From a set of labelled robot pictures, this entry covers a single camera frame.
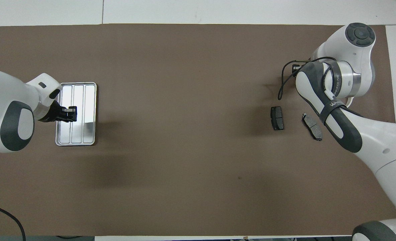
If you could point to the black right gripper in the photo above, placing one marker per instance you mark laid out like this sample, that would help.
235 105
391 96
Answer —
295 68

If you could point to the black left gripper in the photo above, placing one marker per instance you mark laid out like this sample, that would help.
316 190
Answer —
54 114

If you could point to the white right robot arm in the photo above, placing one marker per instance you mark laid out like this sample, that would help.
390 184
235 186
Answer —
368 134

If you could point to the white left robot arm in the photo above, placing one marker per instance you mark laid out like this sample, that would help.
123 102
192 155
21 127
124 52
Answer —
4 97

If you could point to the silver metal tray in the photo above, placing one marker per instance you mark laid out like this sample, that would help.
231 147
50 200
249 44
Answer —
87 100

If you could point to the dark rectangular brake pad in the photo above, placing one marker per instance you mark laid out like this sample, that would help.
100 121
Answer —
277 117

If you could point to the dark curved brake pad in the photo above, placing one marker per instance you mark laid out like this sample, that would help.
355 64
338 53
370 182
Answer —
312 127

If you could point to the brown table mat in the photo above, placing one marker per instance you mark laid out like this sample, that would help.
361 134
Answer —
184 83

